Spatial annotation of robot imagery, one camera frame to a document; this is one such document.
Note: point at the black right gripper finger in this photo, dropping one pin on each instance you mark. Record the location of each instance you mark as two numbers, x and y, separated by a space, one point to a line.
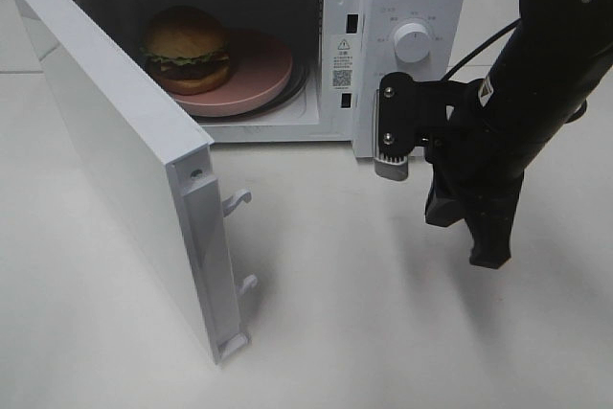
443 203
490 223

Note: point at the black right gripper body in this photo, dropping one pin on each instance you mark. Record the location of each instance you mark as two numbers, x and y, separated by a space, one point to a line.
483 161

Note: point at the pink round plate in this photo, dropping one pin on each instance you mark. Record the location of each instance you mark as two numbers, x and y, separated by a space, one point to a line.
261 65

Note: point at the white microwave door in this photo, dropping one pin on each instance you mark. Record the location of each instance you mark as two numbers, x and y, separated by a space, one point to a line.
152 163

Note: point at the burger with lettuce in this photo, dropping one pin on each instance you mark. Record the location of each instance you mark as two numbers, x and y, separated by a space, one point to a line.
186 51

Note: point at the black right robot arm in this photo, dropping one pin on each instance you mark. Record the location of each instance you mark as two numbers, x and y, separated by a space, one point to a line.
558 53

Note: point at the upper white power knob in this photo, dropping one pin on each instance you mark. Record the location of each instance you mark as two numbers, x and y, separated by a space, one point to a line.
412 42

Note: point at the white microwave oven body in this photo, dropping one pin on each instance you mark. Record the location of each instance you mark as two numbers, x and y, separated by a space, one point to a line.
346 45

